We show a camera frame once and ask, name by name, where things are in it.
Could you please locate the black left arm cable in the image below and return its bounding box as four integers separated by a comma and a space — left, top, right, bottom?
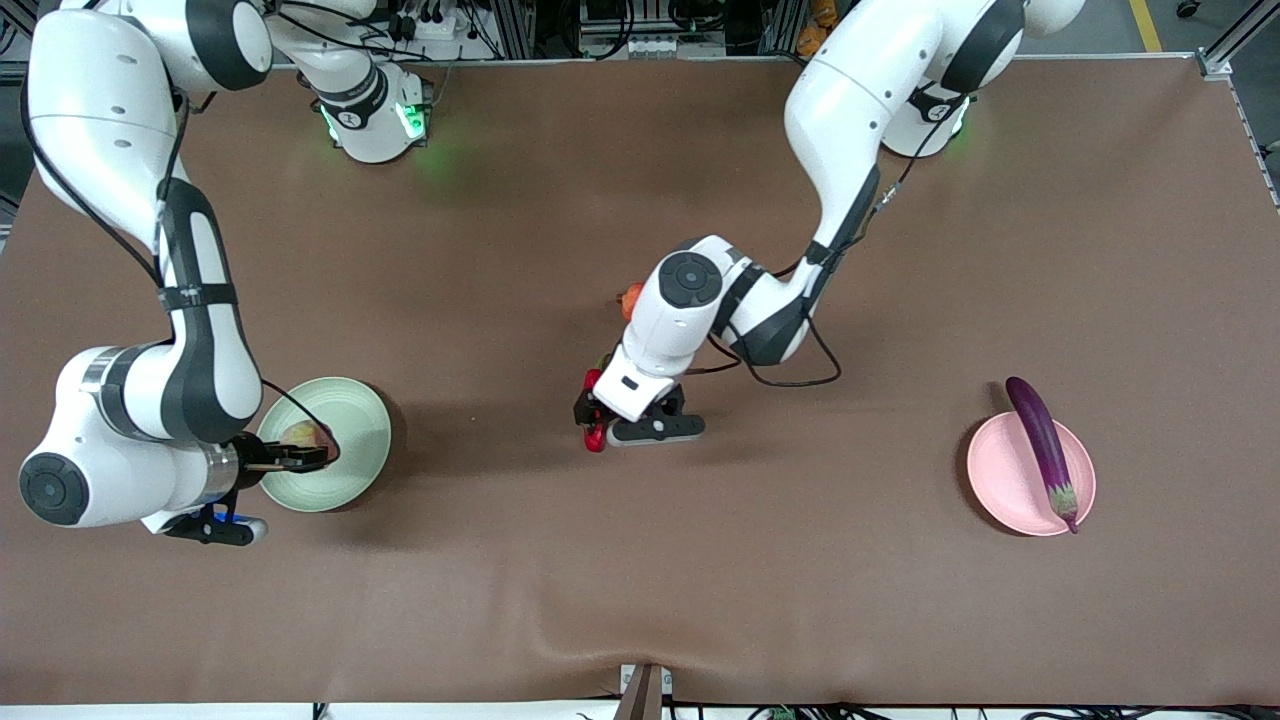
685, 100, 966, 391

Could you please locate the purple eggplant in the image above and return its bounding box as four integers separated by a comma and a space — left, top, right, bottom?
1005, 376, 1081, 535

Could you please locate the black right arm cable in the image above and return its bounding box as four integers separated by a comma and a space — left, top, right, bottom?
18, 60, 343, 471

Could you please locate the silver aluminium table frame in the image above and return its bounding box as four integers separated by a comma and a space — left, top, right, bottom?
1196, 0, 1280, 209

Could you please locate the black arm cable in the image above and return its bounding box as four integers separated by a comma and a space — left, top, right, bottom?
18, 60, 343, 471
685, 100, 966, 391

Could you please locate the red chili pepper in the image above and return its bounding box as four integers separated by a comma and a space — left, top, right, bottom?
583, 366, 609, 454

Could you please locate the pink round plate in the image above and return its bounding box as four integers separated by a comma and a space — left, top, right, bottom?
966, 410, 1097, 538

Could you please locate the metal table edge bracket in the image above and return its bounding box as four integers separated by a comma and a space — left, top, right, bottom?
613, 662, 674, 720

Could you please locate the orange packaged goods pile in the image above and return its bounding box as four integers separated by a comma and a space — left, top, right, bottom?
797, 0, 841, 57

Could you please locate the pale green round plate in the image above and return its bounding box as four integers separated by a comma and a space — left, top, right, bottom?
255, 376, 393, 514

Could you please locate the white power strip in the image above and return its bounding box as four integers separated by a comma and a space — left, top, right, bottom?
385, 5, 471, 41

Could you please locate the brown table cloth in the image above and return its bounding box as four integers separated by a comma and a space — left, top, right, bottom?
0, 57, 1280, 706

